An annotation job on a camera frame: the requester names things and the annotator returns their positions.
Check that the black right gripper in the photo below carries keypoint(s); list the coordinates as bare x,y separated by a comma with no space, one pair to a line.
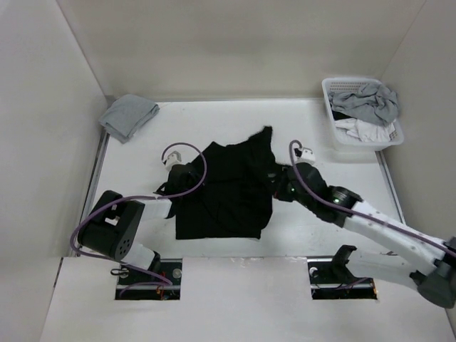
280,191

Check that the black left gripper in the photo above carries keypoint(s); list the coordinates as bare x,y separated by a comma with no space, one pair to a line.
194,177

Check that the black tank top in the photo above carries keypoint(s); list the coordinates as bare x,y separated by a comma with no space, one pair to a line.
235,200

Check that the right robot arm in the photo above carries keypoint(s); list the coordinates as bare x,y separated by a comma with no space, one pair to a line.
418,261

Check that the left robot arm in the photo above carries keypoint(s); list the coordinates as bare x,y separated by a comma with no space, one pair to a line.
110,229

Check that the folded grey tank top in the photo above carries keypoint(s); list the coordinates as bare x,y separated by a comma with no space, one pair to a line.
127,115

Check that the crumpled white tank top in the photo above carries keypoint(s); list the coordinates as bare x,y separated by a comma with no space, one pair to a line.
364,131

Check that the crumpled grey tank top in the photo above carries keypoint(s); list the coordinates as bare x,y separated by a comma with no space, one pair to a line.
373,103

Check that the white plastic laundry basket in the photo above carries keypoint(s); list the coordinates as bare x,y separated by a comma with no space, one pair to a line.
341,140

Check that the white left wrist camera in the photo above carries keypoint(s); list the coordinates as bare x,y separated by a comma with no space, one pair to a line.
174,158

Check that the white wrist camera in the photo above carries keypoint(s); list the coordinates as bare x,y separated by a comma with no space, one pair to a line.
304,154
174,158

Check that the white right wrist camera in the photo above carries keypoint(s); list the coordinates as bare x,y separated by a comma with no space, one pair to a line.
304,154

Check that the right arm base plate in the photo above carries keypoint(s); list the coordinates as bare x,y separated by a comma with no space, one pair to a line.
326,284

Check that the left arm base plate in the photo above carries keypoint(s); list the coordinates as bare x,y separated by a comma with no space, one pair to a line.
133,285

